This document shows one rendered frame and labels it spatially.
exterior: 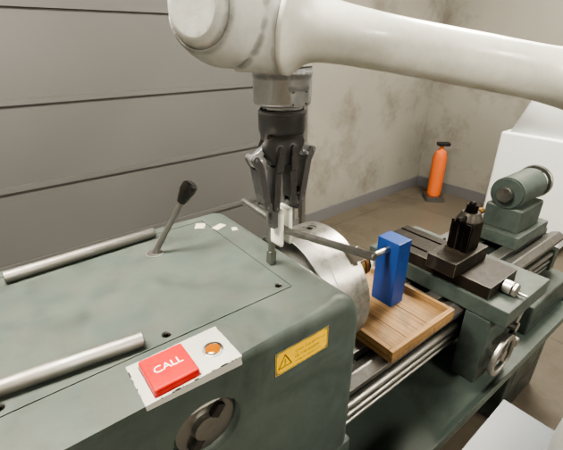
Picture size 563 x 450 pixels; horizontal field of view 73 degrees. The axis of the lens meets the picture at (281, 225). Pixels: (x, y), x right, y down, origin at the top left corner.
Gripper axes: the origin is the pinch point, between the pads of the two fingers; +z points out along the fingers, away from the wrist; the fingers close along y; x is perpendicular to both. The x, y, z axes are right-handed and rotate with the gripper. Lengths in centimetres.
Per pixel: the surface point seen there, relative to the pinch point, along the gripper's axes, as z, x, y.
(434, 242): 38, 17, 86
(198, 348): 9.5, -9.2, -21.6
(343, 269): 16.3, 0.5, 17.9
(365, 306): 25.7, -3.7, 21.6
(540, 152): 50, 65, 313
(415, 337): 44, -6, 42
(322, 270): 15.2, 1.7, 12.4
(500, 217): 37, 12, 127
